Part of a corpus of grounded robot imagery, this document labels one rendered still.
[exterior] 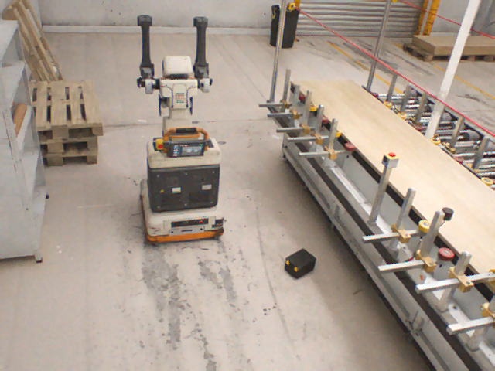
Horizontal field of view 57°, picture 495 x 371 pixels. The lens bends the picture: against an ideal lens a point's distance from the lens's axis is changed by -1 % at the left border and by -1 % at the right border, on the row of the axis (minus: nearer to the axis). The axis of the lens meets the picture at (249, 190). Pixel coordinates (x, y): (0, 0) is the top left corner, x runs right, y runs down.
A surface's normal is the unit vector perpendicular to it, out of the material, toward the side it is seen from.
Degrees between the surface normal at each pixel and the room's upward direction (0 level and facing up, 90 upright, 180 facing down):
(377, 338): 0
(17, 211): 90
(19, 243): 90
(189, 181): 90
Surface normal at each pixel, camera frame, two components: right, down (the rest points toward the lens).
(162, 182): 0.28, 0.55
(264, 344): 0.09, -0.83
